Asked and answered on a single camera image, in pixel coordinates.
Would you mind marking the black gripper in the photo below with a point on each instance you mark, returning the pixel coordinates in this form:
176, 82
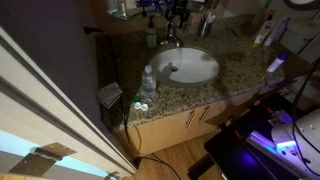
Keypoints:
177, 8

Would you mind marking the chrome faucet with lever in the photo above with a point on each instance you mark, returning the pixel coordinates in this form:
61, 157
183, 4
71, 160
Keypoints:
171, 37

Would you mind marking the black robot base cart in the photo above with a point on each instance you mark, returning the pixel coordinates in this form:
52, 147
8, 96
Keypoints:
273, 140

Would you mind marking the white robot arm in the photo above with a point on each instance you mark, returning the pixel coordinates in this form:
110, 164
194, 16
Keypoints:
241, 162

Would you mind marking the metal toothbrush holder cup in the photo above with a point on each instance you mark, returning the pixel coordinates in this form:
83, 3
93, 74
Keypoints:
200, 30

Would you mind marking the green soap dispenser bottle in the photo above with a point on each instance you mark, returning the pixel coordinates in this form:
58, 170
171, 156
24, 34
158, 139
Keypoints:
151, 34

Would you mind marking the white oval sink basin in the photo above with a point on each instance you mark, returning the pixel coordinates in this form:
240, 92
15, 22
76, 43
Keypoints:
184, 67

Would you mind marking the clear plastic water bottle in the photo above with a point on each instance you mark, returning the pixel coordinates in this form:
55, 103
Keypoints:
149, 81

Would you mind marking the white tube yellow cap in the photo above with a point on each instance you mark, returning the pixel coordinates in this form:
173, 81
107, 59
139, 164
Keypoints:
264, 31

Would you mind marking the white contact lens case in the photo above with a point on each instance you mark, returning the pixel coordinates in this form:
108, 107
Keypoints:
139, 105

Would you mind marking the white bottle purple cap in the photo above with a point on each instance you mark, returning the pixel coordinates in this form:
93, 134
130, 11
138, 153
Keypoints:
282, 57

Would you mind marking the wooden vanity cabinet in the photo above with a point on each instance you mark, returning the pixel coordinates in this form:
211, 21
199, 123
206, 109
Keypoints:
171, 130

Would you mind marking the white toilet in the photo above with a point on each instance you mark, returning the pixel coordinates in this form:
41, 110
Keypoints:
302, 38

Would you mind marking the white door with hinges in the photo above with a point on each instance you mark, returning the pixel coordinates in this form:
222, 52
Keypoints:
43, 134

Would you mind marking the wood framed wall mirror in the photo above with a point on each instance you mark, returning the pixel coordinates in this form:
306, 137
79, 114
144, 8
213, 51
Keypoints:
124, 16

